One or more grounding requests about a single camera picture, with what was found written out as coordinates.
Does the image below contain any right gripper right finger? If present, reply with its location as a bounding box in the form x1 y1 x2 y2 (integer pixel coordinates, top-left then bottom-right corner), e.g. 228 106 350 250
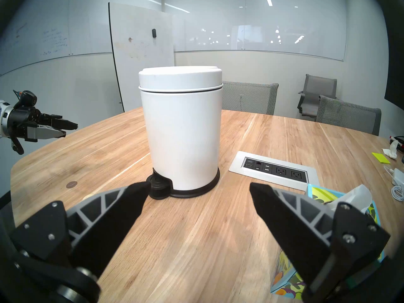
249 182 391 303

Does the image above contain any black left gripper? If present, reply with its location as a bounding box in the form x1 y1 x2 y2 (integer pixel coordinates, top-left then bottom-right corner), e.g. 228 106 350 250
7 105 78 142

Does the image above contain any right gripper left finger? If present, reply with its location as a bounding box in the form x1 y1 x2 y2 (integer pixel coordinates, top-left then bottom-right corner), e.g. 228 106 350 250
12 181 151 279

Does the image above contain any colourful tissue box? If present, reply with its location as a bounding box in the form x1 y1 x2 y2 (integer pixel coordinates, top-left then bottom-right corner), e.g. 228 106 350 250
270 184 386 301

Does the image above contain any crumpled white tissue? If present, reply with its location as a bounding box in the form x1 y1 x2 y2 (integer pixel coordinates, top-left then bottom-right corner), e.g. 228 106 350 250
381 141 400 157

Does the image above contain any silver table power outlet panel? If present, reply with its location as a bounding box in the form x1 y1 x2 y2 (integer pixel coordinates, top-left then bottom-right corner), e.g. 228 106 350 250
229 151 319 192

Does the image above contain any rolling whiteboard on stand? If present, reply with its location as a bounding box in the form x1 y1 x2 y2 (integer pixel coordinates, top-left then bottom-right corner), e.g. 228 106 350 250
108 2 175 113

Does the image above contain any white pedal trash bin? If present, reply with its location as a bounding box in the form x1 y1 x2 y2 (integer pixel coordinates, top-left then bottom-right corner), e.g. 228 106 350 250
138 66 224 200

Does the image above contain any pack of whiteboard markers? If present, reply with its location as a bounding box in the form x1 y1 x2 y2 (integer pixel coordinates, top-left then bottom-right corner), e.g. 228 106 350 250
389 136 404 153

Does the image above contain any grey swivel office chair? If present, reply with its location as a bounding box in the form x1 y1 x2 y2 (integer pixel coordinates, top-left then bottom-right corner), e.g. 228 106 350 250
297 74 337 118

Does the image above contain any grey ribbed mesh chair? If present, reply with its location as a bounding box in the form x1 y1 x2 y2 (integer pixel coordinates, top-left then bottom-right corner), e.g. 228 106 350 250
222 81 279 116

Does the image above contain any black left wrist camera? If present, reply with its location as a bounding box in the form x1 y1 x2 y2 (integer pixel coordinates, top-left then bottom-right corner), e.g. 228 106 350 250
13 90 38 110

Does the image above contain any black left gripper cable loop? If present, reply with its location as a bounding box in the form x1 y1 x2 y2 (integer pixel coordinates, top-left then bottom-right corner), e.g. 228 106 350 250
9 137 25 155

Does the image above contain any wall glass whiteboard with writing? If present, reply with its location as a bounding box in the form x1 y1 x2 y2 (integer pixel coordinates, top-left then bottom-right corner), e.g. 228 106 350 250
0 0 111 76

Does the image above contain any white charger cable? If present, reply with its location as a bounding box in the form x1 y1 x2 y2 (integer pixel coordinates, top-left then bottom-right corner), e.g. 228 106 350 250
383 165 404 200

